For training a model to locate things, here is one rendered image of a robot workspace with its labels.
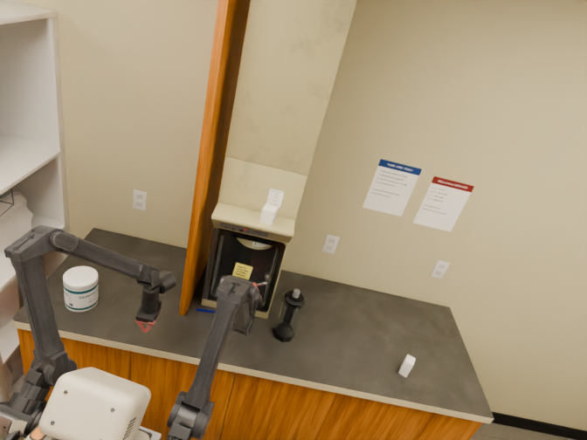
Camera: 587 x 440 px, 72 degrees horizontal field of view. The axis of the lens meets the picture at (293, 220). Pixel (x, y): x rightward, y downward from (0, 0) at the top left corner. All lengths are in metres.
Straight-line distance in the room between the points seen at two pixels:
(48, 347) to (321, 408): 1.18
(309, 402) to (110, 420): 1.04
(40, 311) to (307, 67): 1.08
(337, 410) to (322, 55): 1.49
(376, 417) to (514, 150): 1.39
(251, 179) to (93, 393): 0.88
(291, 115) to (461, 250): 1.30
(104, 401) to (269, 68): 1.08
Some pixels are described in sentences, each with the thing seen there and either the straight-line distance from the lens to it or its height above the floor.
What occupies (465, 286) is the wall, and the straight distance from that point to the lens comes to 2.55.
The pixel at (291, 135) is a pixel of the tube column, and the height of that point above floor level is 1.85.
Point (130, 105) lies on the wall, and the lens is 2.10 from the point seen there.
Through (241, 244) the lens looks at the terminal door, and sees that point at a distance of 1.73.
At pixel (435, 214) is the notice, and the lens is 2.22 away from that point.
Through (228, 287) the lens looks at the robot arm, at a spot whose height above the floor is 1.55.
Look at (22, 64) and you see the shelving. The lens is 2.29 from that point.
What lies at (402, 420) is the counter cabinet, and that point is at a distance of 2.12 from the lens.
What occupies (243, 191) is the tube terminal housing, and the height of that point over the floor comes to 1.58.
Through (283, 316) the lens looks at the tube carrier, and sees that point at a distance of 1.83.
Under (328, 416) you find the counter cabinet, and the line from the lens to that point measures 2.08.
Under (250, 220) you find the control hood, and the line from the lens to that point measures 1.58.
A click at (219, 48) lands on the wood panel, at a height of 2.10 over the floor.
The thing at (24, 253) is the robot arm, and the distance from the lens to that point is 1.24.
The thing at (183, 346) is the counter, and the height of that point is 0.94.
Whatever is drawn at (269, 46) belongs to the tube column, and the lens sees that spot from 1.45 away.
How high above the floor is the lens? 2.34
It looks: 30 degrees down
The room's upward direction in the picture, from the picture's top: 16 degrees clockwise
